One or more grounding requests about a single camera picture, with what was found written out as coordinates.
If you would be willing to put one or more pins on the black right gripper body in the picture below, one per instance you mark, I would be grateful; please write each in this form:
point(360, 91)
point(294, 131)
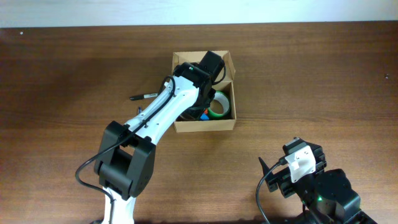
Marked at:
point(280, 178)

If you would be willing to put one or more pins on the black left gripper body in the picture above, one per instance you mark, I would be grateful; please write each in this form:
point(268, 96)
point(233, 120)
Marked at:
point(204, 103)

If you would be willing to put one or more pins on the brown cardboard box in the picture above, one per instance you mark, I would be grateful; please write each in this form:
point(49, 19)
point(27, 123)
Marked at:
point(226, 86)

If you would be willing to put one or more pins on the green tape roll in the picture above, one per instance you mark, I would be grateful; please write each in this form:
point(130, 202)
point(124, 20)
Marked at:
point(219, 107)

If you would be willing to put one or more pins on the blue plastic staple case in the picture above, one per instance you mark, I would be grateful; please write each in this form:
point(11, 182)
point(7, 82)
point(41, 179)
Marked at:
point(204, 117)

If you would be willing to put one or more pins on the black permanent marker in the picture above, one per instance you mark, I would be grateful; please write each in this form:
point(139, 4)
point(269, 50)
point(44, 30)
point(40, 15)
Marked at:
point(143, 96)

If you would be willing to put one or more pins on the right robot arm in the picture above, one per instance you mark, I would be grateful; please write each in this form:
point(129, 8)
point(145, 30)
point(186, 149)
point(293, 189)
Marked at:
point(326, 196)

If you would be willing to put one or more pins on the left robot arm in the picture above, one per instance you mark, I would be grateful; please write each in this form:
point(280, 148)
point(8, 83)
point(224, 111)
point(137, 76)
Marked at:
point(127, 150)

